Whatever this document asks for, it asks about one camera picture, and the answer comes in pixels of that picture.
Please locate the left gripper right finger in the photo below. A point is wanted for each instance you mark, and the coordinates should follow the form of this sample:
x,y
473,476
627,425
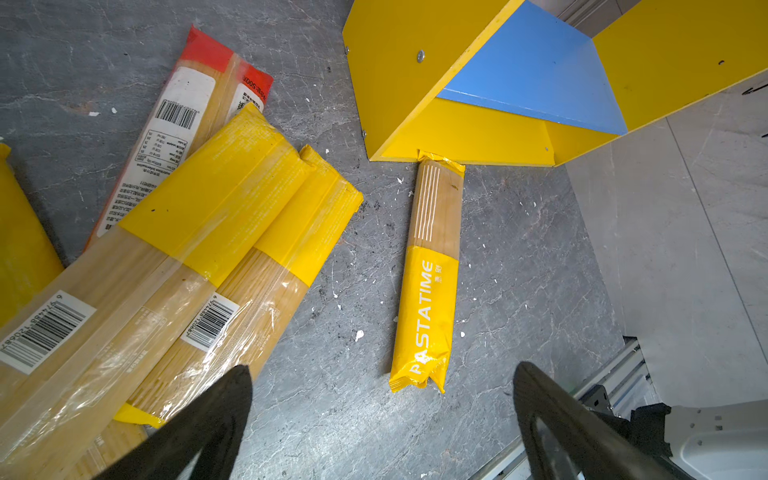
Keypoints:
x,y
592,445

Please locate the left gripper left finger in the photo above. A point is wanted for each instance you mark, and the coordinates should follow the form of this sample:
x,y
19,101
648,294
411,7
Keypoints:
x,y
206,433

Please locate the yellow Pastatime spaghetti bag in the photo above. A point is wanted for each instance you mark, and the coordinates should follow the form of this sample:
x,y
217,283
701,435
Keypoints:
x,y
423,342

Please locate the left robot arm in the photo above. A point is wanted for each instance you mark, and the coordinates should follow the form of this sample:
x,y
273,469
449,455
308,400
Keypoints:
x,y
724,442

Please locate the small tan pasta bag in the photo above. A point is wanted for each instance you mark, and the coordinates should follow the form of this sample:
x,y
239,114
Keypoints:
x,y
28,259

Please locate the yellow shelf unit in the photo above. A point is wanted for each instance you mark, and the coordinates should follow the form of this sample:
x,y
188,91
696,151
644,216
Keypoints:
x,y
507,83

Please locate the red white spaghetti bag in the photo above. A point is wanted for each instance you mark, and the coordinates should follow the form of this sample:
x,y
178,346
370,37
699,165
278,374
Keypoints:
x,y
207,87

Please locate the aluminium mounting rail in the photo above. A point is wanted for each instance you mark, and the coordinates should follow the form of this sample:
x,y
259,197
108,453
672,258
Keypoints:
x,y
620,386

